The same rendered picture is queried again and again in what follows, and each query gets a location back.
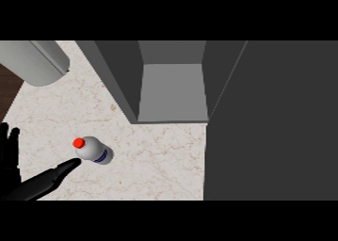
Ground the grey open cabinet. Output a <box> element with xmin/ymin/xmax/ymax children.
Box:
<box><xmin>75</xmin><ymin>40</ymin><xmax>249</xmax><ymax>125</ymax></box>

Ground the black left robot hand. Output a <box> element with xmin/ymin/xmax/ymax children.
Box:
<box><xmin>0</xmin><ymin>116</ymin><xmax>83</xmax><ymax>201</ymax></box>

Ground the pale grey cylindrical appliance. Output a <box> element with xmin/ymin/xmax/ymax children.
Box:
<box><xmin>0</xmin><ymin>40</ymin><xmax>71</xmax><ymax>88</ymax></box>

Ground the white bottle with red cap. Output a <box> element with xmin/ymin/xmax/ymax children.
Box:
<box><xmin>71</xmin><ymin>136</ymin><xmax>114</xmax><ymax>166</ymax></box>

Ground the dark grey cabinet door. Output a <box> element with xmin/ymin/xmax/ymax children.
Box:
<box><xmin>202</xmin><ymin>40</ymin><xmax>338</xmax><ymax>201</ymax></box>

